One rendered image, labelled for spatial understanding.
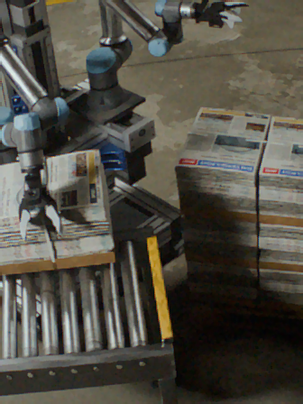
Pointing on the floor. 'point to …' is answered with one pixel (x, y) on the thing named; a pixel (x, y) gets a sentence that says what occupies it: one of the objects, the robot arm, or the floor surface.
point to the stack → (245, 135)
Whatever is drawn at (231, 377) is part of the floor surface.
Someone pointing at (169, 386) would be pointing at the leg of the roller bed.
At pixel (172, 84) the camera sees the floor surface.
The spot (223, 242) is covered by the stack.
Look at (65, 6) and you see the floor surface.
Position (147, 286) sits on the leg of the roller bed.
